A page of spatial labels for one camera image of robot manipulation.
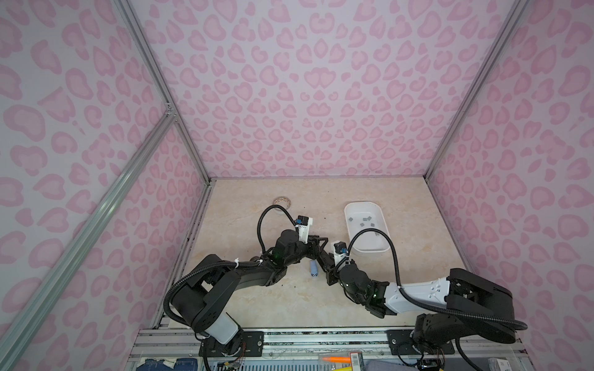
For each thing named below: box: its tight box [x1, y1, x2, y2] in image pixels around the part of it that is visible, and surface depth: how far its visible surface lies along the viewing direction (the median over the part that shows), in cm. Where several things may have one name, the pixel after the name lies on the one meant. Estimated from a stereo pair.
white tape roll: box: [272, 196, 292, 210], surface depth 112 cm
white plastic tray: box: [344, 200, 391, 254], surface depth 103 cm
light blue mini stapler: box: [310, 260, 318, 277], surface depth 90 cm
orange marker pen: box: [321, 356, 352, 364], surface depth 71 cm
